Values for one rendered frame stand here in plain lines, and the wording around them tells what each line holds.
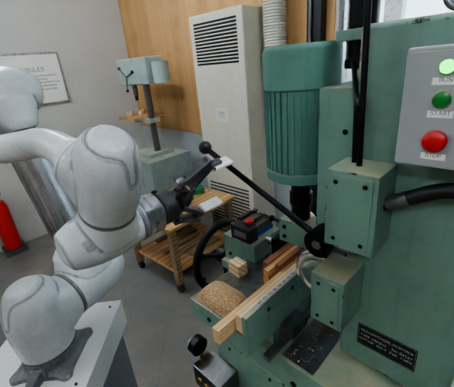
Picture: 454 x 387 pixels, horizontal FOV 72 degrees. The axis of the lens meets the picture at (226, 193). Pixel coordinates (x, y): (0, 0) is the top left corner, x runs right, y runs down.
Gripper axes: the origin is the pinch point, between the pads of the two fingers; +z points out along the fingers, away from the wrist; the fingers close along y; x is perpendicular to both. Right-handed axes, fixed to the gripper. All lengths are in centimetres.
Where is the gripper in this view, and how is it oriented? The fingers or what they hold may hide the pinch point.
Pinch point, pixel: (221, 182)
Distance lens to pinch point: 83.5
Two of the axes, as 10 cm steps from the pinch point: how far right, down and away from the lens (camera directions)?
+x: -6.8, -5.7, 4.6
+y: 2.0, -7.5, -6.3
